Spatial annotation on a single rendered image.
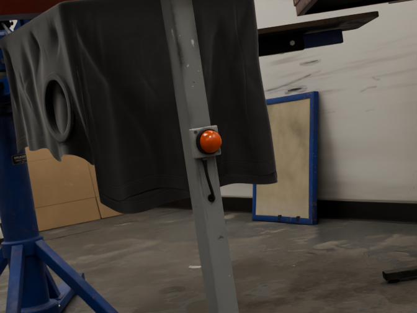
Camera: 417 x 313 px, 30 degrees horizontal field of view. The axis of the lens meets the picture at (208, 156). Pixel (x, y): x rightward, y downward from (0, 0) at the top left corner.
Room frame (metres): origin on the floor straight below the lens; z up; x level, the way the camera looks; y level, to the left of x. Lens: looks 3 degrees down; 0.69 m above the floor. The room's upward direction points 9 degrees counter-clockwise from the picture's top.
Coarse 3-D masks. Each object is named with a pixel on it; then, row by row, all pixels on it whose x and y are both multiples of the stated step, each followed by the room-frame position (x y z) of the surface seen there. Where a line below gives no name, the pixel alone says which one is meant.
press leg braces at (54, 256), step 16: (0, 256) 2.82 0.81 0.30; (16, 256) 2.67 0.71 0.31; (48, 256) 2.71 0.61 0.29; (0, 272) 2.86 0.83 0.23; (16, 272) 2.62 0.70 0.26; (48, 272) 3.02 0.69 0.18; (64, 272) 2.68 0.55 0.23; (16, 288) 2.57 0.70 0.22; (48, 288) 3.06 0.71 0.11; (80, 288) 2.65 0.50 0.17; (16, 304) 2.53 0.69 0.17; (96, 304) 2.62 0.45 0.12
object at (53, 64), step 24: (24, 24) 1.71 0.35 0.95; (48, 24) 1.57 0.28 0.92; (24, 48) 1.74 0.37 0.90; (48, 48) 1.59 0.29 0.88; (24, 72) 1.77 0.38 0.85; (48, 72) 1.61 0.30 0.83; (24, 96) 1.82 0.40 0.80; (48, 96) 1.65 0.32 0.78; (72, 96) 1.54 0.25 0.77; (24, 120) 1.84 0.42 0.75; (48, 120) 1.65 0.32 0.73; (72, 120) 1.53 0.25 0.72; (24, 144) 1.90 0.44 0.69; (48, 144) 1.74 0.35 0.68; (72, 144) 1.58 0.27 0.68
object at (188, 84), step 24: (168, 0) 1.30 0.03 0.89; (168, 24) 1.31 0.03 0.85; (192, 24) 1.31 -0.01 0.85; (168, 48) 1.32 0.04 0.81; (192, 48) 1.31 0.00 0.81; (192, 72) 1.30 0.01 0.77; (192, 96) 1.30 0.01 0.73; (192, 120) 1.30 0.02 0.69; (192, 144) 1.28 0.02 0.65; (192, 168) 1.31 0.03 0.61; (216, 168) 1.31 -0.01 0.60; (192, 192) 1.32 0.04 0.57; (216, 192) 1.31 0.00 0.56; (216, 216) 1.30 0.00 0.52; (216, 240) 1.30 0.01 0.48; (216, 264) 1.30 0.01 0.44; (216, 288) 1.29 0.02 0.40; (216, 312) 1.30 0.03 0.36
